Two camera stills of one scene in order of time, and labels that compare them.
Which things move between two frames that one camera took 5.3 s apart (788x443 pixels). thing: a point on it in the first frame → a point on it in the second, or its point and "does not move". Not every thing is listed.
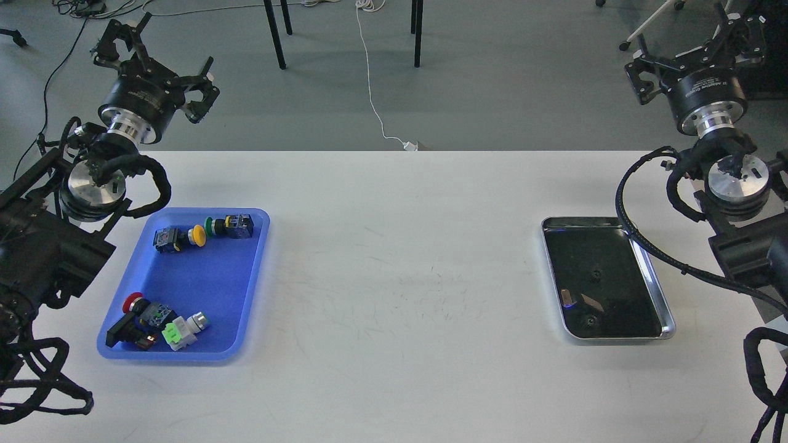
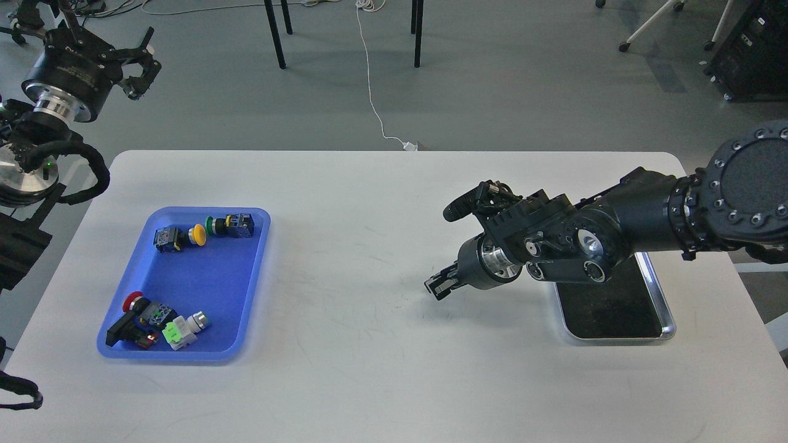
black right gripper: [705, 99] → [481, 265]
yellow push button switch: [172, 239] does not move
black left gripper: [140, 103] → [74, 74]
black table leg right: [416, 27] does not move
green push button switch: [237, 226] does not move
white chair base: [625, 45] does not move
